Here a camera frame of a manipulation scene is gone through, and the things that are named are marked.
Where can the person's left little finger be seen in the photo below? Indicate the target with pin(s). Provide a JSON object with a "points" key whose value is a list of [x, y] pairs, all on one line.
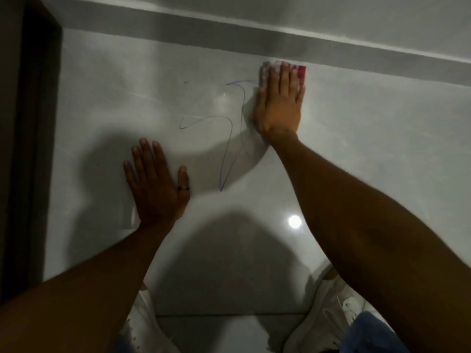
{"points": [[129, 174]]}

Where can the person's right forearm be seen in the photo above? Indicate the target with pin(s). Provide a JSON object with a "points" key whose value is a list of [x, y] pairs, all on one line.
{"points": [[368, 231]]}

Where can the person's left forearm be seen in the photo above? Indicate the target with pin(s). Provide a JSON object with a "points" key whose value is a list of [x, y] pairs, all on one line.
{"points": [[84, 290]]}

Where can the person's left thumb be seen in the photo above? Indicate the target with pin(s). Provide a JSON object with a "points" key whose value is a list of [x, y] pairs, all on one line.
{"points": [[183, 181]]}

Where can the red and white sponge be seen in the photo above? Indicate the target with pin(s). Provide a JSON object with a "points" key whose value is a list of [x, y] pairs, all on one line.
{"points": [[301, 72]]}

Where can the dark wooden door frame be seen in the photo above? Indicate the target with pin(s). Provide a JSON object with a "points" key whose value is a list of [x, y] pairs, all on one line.
{"points": [[22, 143]]}

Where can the person's right white shoe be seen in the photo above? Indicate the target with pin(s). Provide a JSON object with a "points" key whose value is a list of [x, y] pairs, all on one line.
{"points": [[323, 316]]}

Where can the person's white shoe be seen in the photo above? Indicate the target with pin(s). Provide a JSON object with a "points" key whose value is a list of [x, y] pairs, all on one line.
{"points": [[323, 316], [147, 327]]}

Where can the person's left middle finger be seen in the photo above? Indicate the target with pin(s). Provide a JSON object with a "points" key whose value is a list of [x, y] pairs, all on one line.
{"points": [[147, 155]]}

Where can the person's right hand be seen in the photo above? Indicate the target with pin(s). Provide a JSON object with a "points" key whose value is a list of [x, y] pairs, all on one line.
{"points": [[278, 112]]}

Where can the person's right thumb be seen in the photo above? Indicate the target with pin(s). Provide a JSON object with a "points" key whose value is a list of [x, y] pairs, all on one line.
{"points": [[259, 104]]}

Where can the person's left white shoe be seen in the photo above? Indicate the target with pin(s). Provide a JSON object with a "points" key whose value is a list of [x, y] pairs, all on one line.
{"points": [[147, 327]]}

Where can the blue jeans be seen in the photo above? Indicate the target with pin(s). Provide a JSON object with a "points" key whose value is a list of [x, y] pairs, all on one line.
{"points": [[371, 334]]}

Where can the person's left hand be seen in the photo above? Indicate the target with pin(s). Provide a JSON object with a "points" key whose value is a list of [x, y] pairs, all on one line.
{"points": [[156, 196]]}

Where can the person's right little finger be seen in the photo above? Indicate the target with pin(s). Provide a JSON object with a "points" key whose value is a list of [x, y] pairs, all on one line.
{"points": [[300, 95]]}

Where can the person's right middle finger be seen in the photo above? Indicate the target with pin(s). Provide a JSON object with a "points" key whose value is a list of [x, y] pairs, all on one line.
{"points": [[284, 77]]}

